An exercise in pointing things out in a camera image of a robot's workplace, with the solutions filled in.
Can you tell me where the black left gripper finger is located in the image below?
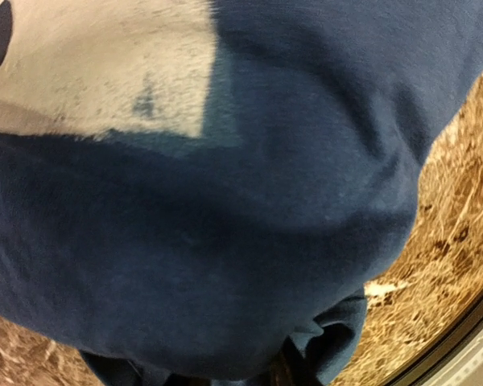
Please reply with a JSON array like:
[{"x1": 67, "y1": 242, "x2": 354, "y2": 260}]
[{"x1": 271, "y1": 338, "x2": 322, "y2": 386}]

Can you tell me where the blue printed t-shirt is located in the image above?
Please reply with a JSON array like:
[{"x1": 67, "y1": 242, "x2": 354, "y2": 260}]
[{"x1": 0, "y1": 1, "x2": 483, "y2": 385}]

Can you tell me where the white slotted cable duct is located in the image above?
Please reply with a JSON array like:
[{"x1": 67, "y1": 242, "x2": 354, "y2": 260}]
[{"x1": 425, "y1": 327, "x2": 483, "y2": 386}]

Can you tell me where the black front rail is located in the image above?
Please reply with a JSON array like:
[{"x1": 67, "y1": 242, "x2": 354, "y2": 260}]
[{"x1": 384, "y1": 289, "x2": 483, "y2": 385}]

